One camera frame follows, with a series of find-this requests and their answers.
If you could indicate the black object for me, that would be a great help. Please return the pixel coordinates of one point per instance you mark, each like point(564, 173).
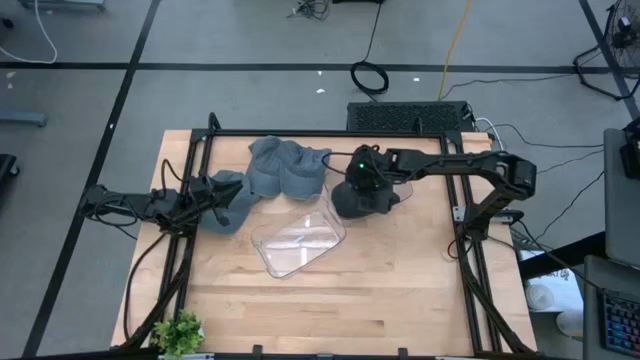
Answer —
point(7, 170)

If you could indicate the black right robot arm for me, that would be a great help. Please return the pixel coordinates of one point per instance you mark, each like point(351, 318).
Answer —
point(450, 162)

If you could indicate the dark baseball cap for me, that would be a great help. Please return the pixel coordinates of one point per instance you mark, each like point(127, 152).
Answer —
point(360, 202)

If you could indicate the black device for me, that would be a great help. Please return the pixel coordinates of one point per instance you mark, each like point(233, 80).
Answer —
point(631, 150)

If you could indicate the small green plant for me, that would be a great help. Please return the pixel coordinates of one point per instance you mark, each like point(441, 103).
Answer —
point(177, 335)

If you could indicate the grey flat panel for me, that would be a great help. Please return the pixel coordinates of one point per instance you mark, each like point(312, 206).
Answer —
point(622, 210)

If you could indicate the grey metal bar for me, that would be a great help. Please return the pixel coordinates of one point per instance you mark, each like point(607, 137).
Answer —
point(22, 118)

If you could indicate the black aluminium table frame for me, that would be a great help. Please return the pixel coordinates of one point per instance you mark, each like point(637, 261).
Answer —
point(325, 133)

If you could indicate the black floor fan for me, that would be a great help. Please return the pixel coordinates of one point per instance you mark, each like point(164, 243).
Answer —
point(624, 25)

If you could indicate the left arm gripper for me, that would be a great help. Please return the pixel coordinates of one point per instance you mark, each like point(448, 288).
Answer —
point(200, 195)

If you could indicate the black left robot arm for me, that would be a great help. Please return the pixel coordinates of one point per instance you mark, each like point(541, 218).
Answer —
point(150, 205)

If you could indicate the backlit colourful keyboard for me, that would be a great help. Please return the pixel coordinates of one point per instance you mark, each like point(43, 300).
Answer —
point(622, 325)

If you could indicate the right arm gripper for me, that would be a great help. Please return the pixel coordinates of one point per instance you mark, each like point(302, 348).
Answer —
point(370, 170)

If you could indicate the black perforated computer case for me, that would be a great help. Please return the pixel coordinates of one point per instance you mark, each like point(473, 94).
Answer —
point(400, 117)

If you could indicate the large clear plastic bin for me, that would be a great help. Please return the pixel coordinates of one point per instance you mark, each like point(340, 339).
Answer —
point(300, 240)

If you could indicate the grey metal base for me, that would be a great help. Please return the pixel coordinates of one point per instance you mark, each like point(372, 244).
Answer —
point(62, 4)

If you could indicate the black table clamp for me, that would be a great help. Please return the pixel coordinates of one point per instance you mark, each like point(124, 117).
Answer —
point(403, 352)
point(257, 351)

